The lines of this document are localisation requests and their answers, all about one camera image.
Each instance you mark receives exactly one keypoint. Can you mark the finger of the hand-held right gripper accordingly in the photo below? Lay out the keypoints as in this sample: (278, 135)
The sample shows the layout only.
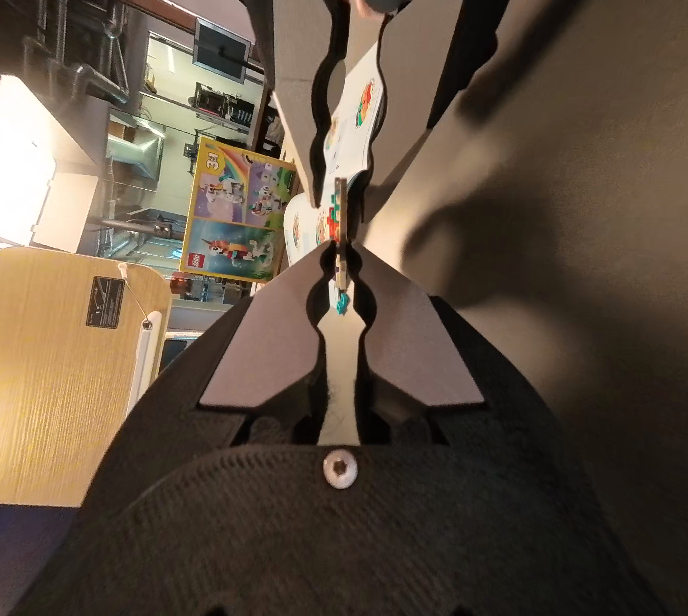
(419, 67)
(295, 46)

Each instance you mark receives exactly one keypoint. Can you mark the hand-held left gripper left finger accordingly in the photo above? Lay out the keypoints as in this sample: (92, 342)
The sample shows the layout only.
(258, 358)

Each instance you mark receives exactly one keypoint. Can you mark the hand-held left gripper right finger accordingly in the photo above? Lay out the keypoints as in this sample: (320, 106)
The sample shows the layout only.
(419, 358)

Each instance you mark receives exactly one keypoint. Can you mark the yellow lego box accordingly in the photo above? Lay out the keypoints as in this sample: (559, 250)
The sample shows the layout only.
(231, 218)

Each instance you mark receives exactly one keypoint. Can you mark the white instruction booklet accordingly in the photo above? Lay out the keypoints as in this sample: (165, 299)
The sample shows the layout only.
(360, 105)

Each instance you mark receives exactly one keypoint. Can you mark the background equipment shelf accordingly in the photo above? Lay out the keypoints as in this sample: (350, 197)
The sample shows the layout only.
(220, 105)

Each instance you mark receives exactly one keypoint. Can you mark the brown wooden beam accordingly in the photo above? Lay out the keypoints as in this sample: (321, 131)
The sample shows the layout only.
(156, 5)

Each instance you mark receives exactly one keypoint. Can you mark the metal extractor hood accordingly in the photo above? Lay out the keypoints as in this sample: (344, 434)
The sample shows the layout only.
(134, 153)

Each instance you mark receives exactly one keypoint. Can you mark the light wood board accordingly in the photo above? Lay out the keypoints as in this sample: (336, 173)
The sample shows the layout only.
(59, 384)

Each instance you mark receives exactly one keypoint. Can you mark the metal ventilation ducts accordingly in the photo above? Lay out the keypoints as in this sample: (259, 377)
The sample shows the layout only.
(80, 35)

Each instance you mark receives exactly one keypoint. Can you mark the white softbox light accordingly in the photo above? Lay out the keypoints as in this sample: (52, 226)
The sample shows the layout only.
(27, 164)

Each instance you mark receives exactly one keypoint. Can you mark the wall monitor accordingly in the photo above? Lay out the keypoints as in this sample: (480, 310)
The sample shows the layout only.
(220, 48)

